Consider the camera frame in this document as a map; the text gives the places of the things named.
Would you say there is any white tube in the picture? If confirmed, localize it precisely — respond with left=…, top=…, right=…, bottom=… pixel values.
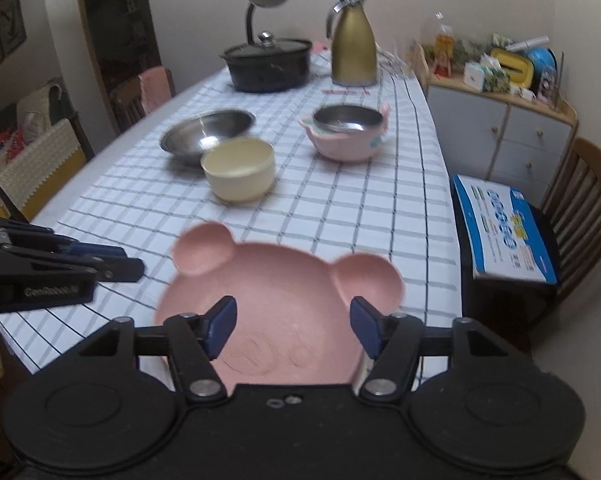
left=505, top=35, right=551, bottom=53

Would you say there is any yellow storage cabinet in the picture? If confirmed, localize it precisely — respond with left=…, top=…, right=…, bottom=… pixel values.
left=0, top=119, right=90, bottom=222

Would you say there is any clear drinking glass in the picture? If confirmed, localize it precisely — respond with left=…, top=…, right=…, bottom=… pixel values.
left=381, top=42, right=412, bottom=80

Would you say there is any dark wooden chair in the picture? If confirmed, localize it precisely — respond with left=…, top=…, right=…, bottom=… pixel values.
left=528, top=137, right=601, bottom=313
left=108, top=66, right=177, bottom=133

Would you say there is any beige tote bag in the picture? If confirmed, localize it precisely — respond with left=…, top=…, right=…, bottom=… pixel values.
left=15, top=84, right=81, bottom=147

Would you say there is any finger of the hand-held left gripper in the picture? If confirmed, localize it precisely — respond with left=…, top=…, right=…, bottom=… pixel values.
left=50, top=237, right=128, bottom=264
left=83, top=257, right=146, bottom=283

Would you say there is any pink bowl with steel liner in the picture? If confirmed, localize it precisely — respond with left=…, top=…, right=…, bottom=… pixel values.
left=298, top=102, right=392, bottom=163

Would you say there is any yellow storage box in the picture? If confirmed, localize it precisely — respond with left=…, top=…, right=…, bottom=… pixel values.
left=491, top=47, right=536, bottom=87

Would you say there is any glass pot lid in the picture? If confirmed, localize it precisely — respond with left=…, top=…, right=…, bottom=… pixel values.
left=224, top=31, right=311, bottom=59

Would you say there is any black cooking pot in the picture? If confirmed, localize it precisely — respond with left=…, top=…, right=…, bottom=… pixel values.
left=219, top=39, right=314, bottom=94

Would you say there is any light wooden chair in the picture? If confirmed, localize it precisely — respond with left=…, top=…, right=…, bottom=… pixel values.
left=411, top=42, right=432, bottom=83

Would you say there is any pink towel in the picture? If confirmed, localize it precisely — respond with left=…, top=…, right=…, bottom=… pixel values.
left=138, top=66, right=169, bottom=114

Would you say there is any blue globe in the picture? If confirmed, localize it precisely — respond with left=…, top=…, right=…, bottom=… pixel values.
left=525, top=47, right=557, bottom=84

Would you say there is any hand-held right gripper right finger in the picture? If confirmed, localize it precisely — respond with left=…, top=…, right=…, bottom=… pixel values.
left=349, top=296, right=511, bottom=404

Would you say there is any blue printed flat box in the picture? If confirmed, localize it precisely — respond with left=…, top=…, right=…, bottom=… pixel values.
left=453, top=174, right=562, bottom=287

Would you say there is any stainless steel bowl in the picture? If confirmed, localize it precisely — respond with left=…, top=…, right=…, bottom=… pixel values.
left=159, top=109, right=257, bottom=168

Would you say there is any cream bowl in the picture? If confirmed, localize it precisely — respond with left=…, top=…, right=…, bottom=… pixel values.
left=200, top=137, right=276, bottom=204

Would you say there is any clear acrylic stand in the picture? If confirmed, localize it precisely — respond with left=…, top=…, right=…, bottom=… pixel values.
left=538, top=50, right=567, bottom=107

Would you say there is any white green tissue box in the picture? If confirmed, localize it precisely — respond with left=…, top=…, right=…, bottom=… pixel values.
left=465, top=57, right=511, bottom=92

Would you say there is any white checkered tablecloth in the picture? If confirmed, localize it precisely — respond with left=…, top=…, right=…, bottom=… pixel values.
left=0, top=50, right=464, bottom=376

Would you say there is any white wooden cabinet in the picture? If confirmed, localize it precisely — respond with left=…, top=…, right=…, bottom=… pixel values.
left=423, top=71, right=579, bottom=192

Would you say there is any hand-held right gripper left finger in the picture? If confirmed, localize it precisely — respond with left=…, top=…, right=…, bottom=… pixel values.
left=80, top=296, right=238, bottom=404

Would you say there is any gold thermos jug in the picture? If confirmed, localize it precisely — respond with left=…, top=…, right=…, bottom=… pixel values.
left=325, top=0, right=379, bottom=87

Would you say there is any pink bear-shaped plate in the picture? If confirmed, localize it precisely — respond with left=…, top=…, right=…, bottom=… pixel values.
left=153, top=222, right=406, bottom=386

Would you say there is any dark wooden bookshelf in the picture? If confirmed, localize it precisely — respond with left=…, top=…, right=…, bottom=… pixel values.
left=74, top=0, right=162, bottom=128

